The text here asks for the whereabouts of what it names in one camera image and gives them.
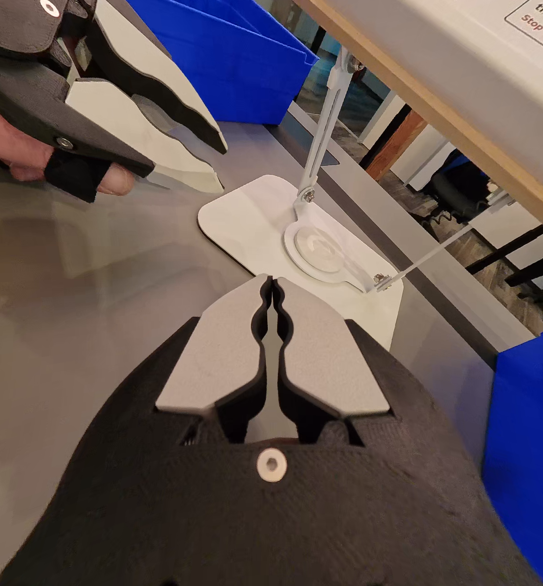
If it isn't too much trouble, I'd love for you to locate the black coiled cable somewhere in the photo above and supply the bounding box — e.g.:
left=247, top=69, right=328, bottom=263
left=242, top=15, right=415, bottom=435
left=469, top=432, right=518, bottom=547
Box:
left=420, top=208, right=460, bottom=230

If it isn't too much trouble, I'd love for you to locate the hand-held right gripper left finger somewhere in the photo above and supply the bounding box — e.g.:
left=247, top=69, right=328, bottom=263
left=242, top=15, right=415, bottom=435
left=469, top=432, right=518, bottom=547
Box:
left=155, top=274, right=273, bottom=444

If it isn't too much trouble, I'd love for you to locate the wooden pillar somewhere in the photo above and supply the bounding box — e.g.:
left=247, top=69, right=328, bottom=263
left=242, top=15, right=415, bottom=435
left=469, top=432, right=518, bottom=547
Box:
left=359, top=107, right=428, bottom=181

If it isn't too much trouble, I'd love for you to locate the blue plastic bin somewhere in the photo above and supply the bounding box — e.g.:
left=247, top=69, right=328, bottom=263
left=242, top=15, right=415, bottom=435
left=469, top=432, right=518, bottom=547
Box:
left=125, top=0, right=320, bottom=126
left=481, top=323, right=543, bottom=586

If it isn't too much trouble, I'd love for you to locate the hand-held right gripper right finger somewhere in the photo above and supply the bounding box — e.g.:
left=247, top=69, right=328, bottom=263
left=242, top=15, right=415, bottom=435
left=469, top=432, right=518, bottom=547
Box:
left=271, top=277, right=391, bottom=445

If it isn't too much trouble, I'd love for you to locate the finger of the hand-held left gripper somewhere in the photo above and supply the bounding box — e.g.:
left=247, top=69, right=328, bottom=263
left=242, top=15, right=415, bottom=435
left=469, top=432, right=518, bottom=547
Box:
left=65, top=78, right=226, bottom=193
left=86, top=0, right=228, bottom=154

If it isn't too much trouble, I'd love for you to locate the black office chair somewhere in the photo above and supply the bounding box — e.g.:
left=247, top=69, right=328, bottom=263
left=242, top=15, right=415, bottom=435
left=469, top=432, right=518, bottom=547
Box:
left=429, top=172, right=497, bottom=220

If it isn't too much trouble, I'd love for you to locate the white wooden book stand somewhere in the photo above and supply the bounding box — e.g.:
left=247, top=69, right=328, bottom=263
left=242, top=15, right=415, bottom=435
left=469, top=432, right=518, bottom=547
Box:
left=197, top=0, right=543, bottom=351

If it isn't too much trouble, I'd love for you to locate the person's left hand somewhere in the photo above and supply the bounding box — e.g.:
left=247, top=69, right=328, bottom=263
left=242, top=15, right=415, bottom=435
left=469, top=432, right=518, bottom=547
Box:
left=0, top=94, right=136, bottom=197

